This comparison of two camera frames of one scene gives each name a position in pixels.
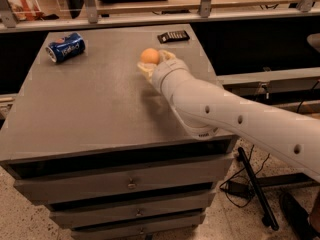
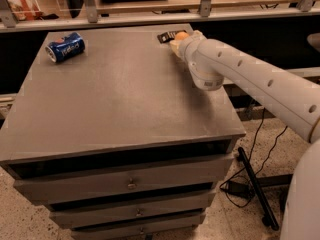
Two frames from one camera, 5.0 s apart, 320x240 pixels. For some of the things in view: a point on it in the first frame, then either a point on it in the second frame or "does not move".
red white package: x=23 y=5 does not move
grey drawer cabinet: x=92 y=136 does not move
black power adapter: x=240 y=189 does not move
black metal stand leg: x=268 y=218 does not move
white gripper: x=167 y=72 → x=185 y=48
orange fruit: x=149 y=55 → x=181 y=35
